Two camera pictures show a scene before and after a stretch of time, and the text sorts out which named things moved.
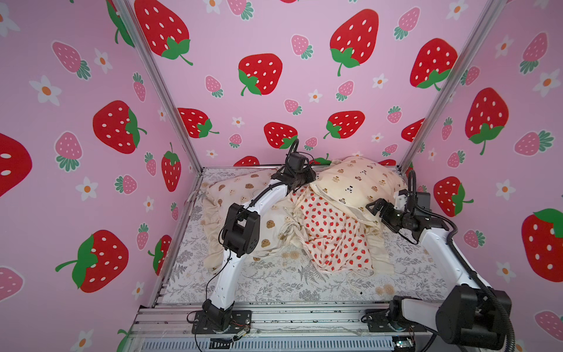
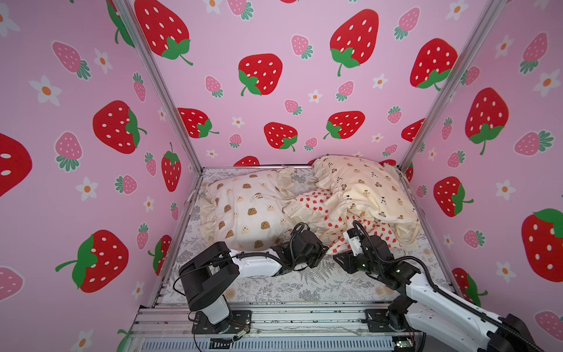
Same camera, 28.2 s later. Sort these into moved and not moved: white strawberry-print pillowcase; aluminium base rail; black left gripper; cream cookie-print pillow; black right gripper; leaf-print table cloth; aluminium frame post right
Moved: black left gripper; black right gripper; white strawberry-print pillowcase
Not moved: leaf-print table cloth; aluminium base rail; cream cookie-print pillow; aluminium frame post right
